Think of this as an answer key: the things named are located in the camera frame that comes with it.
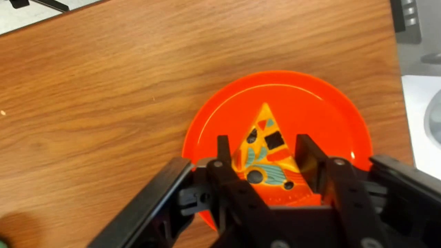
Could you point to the orange toy pizza slice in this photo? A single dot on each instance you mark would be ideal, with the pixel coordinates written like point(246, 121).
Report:
point(264, 155)

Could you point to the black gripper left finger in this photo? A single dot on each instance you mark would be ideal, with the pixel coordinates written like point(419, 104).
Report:
point(238, 210)

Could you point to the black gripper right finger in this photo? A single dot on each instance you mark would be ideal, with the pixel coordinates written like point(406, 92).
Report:
point(346, 216)

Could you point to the orange plastic plate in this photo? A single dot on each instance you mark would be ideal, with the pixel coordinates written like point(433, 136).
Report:
point(302, 103)

